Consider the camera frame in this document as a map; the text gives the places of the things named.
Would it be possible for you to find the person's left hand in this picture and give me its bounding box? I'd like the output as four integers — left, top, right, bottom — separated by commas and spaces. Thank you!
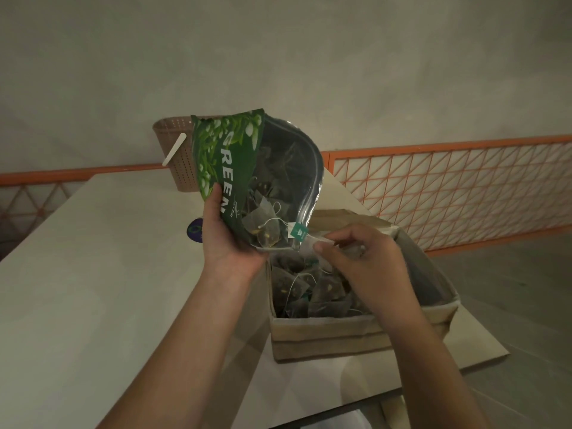
201, 182, 269, 282

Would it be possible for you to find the person's right hand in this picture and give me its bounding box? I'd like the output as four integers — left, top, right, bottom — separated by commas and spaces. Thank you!
312, 223, 437, 337

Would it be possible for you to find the green tea bag with tag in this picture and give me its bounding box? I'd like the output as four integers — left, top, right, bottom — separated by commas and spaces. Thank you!
288, 220, 369, 264

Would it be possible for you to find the pile of green tea bags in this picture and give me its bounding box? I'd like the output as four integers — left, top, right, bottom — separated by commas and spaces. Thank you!
243, 147, 309, 246
272, 252, 372, 319

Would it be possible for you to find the beige fabric storage box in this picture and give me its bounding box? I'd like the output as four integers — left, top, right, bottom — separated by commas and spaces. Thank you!
267, 209, 461, 363

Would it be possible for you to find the green tea pouch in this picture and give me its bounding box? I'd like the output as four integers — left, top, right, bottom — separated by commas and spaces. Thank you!
191, 110, 324, 253

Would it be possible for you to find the person's left forearm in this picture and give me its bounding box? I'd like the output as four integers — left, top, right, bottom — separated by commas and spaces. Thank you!
96, 263, 251, 429

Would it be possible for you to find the brown perforated plastic basket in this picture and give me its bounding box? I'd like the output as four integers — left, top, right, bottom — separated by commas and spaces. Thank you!
151, 116, 200, 192

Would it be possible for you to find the orange metal mesh fence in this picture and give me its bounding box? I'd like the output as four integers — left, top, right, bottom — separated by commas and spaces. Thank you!
0, 135, 572, 257

